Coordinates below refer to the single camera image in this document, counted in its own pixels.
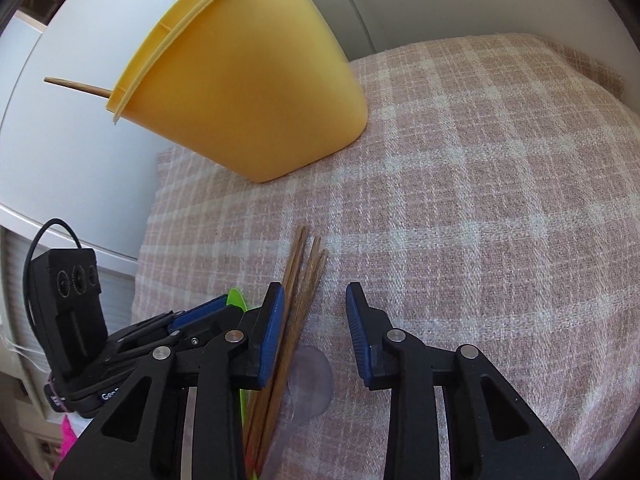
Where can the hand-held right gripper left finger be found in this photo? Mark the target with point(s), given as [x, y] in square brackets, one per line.
[270, 340]

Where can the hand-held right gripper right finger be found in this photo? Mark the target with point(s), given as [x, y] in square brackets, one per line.
[359, 340]

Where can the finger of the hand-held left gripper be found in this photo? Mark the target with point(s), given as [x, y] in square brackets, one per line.
[200, 312]
[220, 327]

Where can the green plastic spoon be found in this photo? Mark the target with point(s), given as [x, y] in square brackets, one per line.
[237, 300]

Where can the clear plastic spoon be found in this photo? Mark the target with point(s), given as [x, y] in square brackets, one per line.
[310, 385]

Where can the wooden chopstick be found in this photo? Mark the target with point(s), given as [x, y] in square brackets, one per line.
[295, 255]
[312, 295]
[75, 86]
[305, 280]

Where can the yellow plastic container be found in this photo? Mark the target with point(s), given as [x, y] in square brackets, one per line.
[250, 85]

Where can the pink plaid cloth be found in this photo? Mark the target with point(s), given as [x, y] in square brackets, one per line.
[450, 210]

